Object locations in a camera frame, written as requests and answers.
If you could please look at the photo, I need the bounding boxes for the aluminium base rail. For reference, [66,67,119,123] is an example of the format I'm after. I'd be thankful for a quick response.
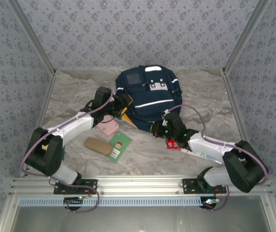
[9,175,274,196]

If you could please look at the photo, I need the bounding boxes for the white and blue tissue pack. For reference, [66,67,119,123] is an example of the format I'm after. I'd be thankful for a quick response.
[180,147,223,165]

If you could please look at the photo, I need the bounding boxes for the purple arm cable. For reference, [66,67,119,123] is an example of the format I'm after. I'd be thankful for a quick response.
[164,104,269,212]
[21,86,116,214]

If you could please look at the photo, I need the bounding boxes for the red card pack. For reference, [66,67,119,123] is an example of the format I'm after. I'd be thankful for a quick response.
[166,139,181,150]

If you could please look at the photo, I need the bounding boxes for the black controller board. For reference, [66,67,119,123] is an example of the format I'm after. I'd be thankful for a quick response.
[200,197,222,211]
[63,197,84,211]

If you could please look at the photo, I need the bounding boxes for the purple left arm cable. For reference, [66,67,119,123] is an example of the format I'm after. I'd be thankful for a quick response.
[21,86,116,214]

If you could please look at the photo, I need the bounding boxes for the aluminium side rail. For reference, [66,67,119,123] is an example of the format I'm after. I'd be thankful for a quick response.
[221,69,250,150]
[25,72,56,178]

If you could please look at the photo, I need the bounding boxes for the navy blue backpack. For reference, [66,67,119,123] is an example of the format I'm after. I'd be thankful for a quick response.
[115,65,184,132]

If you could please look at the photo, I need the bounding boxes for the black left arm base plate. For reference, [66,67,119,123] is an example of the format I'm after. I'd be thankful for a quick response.
[54,178,98,195]

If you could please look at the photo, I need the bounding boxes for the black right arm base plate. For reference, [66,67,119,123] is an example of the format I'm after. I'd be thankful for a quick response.
[182,178,227,195]

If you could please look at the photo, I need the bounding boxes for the grey metal panel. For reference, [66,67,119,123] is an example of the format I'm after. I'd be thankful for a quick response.
[0,195,276,232]

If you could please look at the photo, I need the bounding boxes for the brown glasses case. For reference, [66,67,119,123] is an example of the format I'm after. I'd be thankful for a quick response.
[84,137,114,157]

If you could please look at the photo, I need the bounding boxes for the aluminium frame post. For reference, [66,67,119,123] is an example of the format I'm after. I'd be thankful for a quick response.
[222,0,273,73]
[7,0,56,75]

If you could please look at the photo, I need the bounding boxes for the pink pouch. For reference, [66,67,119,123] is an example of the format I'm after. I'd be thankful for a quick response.
[96,115,119,136]

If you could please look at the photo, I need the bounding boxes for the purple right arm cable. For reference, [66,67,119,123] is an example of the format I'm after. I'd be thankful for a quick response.
[164,104,269,212]

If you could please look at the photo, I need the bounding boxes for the light blue slotted cable duct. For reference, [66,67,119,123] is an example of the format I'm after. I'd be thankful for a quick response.
[18,196,205,207]

